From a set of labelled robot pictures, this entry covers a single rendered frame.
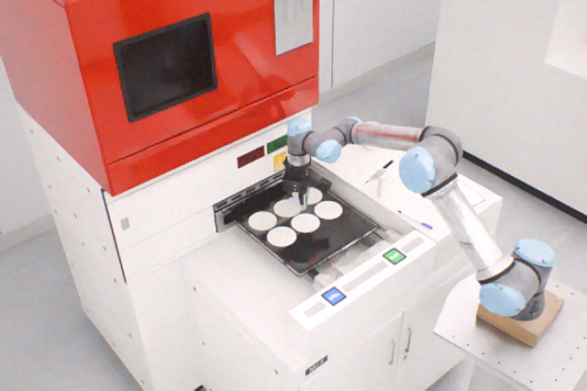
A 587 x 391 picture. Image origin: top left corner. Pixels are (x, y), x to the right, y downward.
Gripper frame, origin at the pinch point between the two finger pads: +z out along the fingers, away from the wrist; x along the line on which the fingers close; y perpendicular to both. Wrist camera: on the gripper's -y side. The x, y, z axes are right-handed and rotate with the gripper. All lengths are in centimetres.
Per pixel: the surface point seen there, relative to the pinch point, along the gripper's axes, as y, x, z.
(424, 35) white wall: 4, -311, 73
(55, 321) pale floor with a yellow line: 123, 13, 92
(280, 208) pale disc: 9.1, 1.1, 2.0
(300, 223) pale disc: -0.4, 6.6, 2.0
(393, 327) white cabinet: -39, 24, 24
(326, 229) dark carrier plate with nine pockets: -9.8, 6.6, 2.1
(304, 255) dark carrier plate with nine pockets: -6.9, 21.5, 2.1
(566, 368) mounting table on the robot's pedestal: -91, 35, 10
